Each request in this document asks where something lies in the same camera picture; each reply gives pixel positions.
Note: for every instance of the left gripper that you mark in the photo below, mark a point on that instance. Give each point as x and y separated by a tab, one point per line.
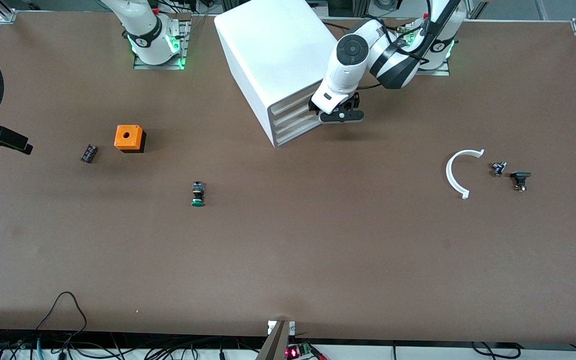
312	105

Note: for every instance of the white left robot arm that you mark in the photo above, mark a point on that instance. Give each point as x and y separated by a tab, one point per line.
348	65

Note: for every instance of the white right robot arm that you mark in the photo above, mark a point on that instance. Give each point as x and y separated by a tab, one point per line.
143	25

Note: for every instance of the green mushroom push button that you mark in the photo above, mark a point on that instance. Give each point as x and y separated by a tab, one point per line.
198	195

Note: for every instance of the small black terminal block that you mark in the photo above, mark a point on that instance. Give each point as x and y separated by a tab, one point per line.
89	153

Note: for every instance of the orange box with hole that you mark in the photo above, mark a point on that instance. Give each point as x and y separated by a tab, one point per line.
128	136

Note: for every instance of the white curved plastic arc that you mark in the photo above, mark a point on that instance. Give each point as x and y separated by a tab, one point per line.
450	177

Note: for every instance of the circuit board with red light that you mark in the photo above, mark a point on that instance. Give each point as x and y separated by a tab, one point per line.
294	352

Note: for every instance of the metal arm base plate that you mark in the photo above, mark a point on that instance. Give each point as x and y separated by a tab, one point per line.
140	65
440	73

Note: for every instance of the small black blue switch part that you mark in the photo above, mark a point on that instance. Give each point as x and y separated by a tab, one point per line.
498	169

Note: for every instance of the white mounting bracket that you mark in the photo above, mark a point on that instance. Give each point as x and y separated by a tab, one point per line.
270	327

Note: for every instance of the grey angled post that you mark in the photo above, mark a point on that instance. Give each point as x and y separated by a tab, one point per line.
275	346

